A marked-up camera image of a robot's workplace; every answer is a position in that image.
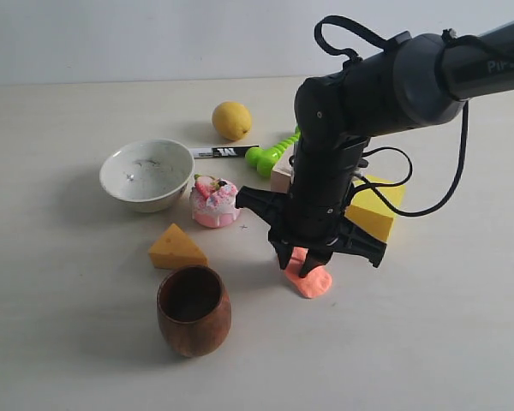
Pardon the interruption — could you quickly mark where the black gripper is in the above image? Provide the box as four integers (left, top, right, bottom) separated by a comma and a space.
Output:
236, 137, 386, 278

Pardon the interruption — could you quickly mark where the orange putty blob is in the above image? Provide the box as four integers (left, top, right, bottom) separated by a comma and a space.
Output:
284, 247, 332, 299

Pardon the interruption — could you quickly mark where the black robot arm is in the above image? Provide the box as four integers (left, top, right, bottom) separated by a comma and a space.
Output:
236, 15, 514, 277

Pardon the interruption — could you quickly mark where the natural wooden cube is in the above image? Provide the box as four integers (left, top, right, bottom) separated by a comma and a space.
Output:
270, 151, 292, 193

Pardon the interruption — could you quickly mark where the yellow cube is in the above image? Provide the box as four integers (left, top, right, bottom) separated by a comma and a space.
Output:
345, 175, 405, 243

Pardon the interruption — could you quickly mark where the green dog bone toy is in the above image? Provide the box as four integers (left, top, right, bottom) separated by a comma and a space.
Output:
244, 126, 301, 178

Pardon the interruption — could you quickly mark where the pink toy cake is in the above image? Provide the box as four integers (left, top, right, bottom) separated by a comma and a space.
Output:
189, 174, 241, 229

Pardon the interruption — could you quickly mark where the brown wooden cup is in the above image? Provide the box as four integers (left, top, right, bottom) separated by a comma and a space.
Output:
156, 265, 232, 358

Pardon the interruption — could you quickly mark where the yellow cheese wedge toy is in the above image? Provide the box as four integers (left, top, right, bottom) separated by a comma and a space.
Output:
147, 223, 208, 270

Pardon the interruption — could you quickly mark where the black and white marker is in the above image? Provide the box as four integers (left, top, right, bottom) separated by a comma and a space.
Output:
188, 146, 258, 158

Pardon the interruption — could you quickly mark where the yellow lemon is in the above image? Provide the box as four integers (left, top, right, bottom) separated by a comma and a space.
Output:
212, 101, 252, 141

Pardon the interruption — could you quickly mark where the white ceramic bowl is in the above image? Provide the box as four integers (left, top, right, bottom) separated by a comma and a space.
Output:
99, 139, 194, 213

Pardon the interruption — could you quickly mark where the black cable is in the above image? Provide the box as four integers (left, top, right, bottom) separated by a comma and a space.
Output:
313, 15, 514, 217

